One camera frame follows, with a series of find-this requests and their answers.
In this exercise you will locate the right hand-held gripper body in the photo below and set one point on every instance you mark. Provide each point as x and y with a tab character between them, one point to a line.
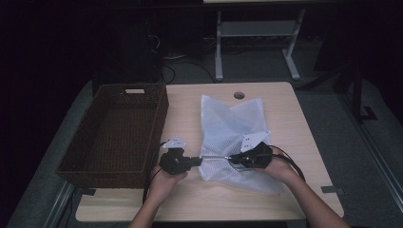
256	156

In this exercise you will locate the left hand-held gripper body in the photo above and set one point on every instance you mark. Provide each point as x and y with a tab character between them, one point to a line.
174	161

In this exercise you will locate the white mesh laundry bag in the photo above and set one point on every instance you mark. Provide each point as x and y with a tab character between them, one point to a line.
228	126

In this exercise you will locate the brown wicker basket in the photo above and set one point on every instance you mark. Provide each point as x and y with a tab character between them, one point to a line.
111	139

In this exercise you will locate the person's left hand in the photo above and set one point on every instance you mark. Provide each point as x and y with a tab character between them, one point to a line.
166	186

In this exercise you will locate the person's right hand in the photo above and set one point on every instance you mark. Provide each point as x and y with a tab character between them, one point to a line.
280	169

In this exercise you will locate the dark metal stand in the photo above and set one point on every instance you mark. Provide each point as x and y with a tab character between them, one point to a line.
357	95

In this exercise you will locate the metal floor rail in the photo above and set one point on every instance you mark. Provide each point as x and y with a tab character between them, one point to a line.
60	205
377	158

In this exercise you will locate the white metal desk frame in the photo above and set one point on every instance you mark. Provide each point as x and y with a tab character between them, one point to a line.
256	28

